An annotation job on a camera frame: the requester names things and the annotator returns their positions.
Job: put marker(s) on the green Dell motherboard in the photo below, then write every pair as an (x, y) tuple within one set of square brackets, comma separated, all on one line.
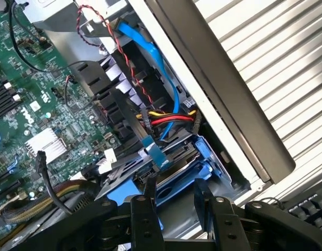
[(71, 117)]

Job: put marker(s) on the black RAM slot white latch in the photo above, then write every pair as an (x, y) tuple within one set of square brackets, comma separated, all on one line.
[(1, 90), (6, 104)]

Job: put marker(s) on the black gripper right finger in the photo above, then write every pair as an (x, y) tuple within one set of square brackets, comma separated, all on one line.
[(223, 225)]

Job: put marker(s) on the black plastic fan shroud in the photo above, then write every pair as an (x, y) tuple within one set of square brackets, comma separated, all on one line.
[(92, 78)]

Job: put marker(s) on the black keyboard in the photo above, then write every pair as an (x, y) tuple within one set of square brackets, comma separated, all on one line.
[(312, 211)]

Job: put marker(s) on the black expansion slot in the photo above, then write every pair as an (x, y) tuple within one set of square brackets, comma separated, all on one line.
[(7, 188)]

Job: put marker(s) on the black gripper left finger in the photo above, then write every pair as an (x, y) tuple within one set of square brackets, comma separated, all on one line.
[(146, 225)]

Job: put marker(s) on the white and black PC case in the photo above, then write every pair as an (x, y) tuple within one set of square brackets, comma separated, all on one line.
[(228, 91)]

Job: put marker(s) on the silver finned chipset heatsink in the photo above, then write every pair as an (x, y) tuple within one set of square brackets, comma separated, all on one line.
[(45, 142)]

